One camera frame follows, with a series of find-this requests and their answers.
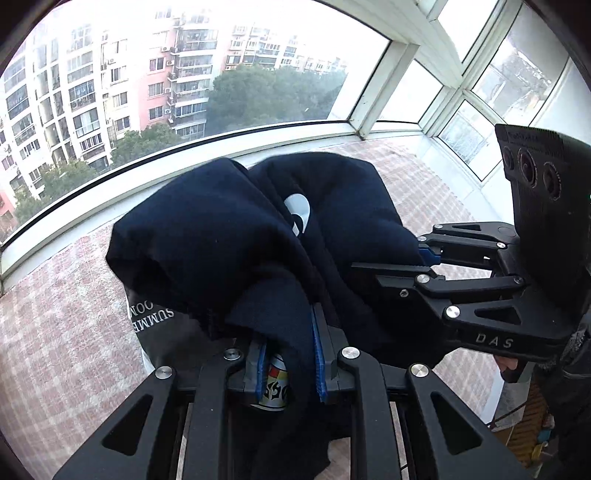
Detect white window frame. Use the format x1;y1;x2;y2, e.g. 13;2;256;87
0;0;591;296

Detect dark blue shirt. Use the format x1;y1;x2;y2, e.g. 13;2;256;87
105;154;451;480

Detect pink plaid blanket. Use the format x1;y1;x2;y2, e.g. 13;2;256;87
0;138;502;480

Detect person's right hand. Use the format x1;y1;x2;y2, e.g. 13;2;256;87
496;356;529;385

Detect dark grey folded shirt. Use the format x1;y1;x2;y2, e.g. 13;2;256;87
124;288;218;365

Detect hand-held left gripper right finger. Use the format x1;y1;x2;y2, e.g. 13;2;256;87
311;305;532;480

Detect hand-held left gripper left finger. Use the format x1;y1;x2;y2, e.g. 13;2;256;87
53;335;271;480

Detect apartment buildings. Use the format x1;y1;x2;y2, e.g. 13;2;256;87
0;14;349;232

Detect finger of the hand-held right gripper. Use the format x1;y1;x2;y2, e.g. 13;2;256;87
417;223;520;268
351;261;555;330

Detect green trees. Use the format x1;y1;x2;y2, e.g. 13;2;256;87
14;65;349;222

